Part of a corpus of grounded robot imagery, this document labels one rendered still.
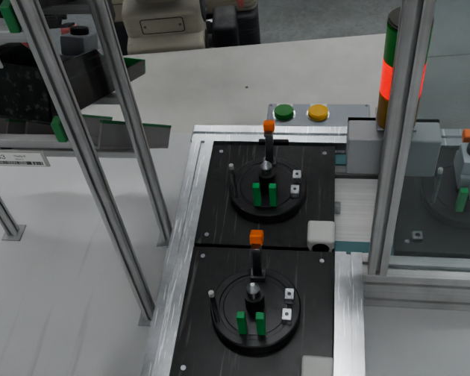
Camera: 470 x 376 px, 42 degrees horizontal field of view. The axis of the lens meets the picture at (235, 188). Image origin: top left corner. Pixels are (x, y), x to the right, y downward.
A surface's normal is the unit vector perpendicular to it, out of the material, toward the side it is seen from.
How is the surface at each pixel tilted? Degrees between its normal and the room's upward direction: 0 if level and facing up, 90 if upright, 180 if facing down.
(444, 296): 90
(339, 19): 0
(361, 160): 90
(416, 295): 90
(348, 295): 0
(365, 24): 0
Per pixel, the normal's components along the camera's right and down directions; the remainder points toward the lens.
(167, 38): -0.09, -0.54
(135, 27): 0.03, 0.84
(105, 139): 0.95, 0.16
